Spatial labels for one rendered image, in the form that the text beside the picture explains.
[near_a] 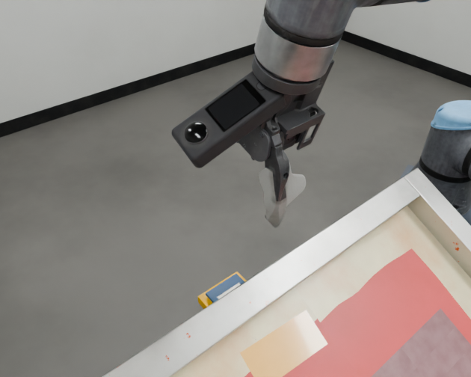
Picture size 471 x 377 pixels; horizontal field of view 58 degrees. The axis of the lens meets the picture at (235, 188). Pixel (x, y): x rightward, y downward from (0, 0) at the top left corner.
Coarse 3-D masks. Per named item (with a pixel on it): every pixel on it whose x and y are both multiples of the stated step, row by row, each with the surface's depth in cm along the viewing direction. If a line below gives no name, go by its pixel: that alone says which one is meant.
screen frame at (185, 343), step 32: (384, 192) 64; (416, 192) 65; (352, 224) 59; (448, 224) 64; (288, 256) 54; (320, 256) 55; (256, 288) 51; (288, 288) 52; (192, 320) 47; (224, 320) 48; (160, 352) 44; (192, 352) 45
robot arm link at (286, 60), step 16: (272, 32) 37; (256, 48) 40; (272, 48) 38; (288, 48) 37; (304, 48) 37; (320, 48) 37; (272, 64) 39; (288, 64) 38; (304, 64) 38; (320, 64) 39; (288, 80) 40; (304, 80) 40
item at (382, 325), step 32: (416, 256) 64; (384, 288) 59; (416, 288) 61; (352, 320) 56; (384, 320) 57; (416, 320) 58; (448, 320) 60; (352, 352) 54; (384, 352) 55; (416, 352) 56; (448, 352) 57
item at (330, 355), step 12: (324, 336) 54; (324, 348) 53; (336, 348) 53; (312, 360) 52; (324, 360) 52; (336, 360) 53; (300, 372) 51; (312, 372) 51; (324, 372) 51; (336, 372) 52; (348, 372) 52
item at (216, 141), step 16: (240, 80) 43; (256, 80) 43; (224, 96) 43; (240, 96) 43; (256, 96) 42; (272, 96) 42; (208, 112) 43; (224, 112) 42; (240, 112) 42; (256, 112) 42; (272, 112) 43; (176, 128) 43; (192, 128) 42; (208, 128) 42; (224, 128) 42; (240, 128) 42; (192, 144) 42; (208, 144) 42; (224, 144) 42; (192, 160) 42; (208, 160) 43
